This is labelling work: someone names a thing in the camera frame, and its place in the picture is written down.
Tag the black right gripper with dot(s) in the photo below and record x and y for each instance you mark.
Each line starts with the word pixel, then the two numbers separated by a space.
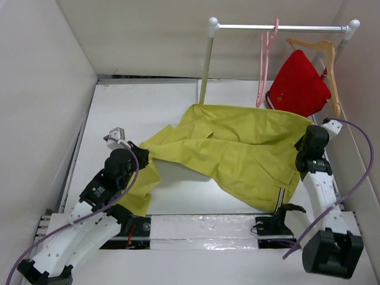
pixel 298 143

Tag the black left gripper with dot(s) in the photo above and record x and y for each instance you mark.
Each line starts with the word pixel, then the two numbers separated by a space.
pixel 142 154

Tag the yellow-green trousers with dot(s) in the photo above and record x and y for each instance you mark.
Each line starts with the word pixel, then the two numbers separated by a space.
pixel 249 152

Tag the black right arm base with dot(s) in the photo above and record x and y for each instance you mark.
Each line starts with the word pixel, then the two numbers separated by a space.
pixel 272 233

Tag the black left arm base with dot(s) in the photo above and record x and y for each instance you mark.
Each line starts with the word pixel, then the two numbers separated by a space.
pixel 136 237

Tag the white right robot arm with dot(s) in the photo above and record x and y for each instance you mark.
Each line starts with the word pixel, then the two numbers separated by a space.
pixel 328 246

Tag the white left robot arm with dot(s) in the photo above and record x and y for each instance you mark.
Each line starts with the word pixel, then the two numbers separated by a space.
pixel 95 218

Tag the pink plastic hanger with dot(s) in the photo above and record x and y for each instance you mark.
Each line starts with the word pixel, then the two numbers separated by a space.
pixel 265 44

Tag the wooden hanger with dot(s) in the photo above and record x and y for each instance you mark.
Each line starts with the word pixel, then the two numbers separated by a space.
pixel 327 48

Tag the red folded shorts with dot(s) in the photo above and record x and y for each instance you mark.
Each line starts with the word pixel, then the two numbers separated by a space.
pixel 298 87

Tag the white metal clothes rack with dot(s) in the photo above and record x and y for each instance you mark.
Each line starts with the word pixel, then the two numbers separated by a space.
pixel 214 26

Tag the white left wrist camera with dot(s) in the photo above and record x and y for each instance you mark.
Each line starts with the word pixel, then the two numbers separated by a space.
pixel 116 139

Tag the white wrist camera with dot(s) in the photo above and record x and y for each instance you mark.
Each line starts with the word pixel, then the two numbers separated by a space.
pixel 116 139
pixel 332 126

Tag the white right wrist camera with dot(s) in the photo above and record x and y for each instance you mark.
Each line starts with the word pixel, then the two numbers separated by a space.
pixel 332 126

